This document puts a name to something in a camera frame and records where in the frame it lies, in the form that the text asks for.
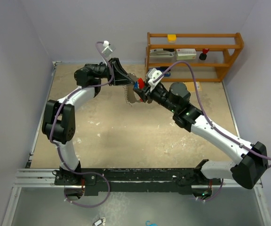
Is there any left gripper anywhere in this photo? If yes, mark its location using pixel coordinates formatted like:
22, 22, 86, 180
85, 58, 135, 87

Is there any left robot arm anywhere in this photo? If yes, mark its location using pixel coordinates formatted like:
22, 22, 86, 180
42, 58, 138, 185

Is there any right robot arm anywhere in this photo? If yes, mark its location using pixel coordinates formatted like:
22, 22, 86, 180
133, 82, 268, 189

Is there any blue stapler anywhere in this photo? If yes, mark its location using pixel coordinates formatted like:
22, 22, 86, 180
159, 66, 171, 77

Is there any white stapler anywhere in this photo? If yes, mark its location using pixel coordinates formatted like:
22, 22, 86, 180
149, 48, 175, 58

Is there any brown envelope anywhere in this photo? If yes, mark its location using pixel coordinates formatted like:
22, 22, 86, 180
184, 82, 202, 93

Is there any white cardboard box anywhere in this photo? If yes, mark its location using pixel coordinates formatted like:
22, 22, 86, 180
175, 48, 197, 60

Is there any yellow block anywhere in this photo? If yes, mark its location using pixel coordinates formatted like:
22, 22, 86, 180
167, 34, 177, 43

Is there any wooden shelf rack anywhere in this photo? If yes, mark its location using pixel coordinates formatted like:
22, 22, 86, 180
145, 33, 244, 82

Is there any red black stamp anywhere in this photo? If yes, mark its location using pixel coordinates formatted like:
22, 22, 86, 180
199, 48, 209, 61

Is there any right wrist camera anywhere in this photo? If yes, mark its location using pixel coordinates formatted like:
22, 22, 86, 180
146, 68, 164, 92

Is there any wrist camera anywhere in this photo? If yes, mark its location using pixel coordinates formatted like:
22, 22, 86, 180
102, 40, 116, 57
146, 68, 164, 92

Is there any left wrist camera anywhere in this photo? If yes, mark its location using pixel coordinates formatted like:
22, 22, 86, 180
102, 40, 116, 57

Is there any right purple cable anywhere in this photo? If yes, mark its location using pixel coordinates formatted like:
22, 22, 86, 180
153, 60, 271, 203

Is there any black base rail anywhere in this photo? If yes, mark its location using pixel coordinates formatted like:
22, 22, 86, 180
52, 168, 220, 196

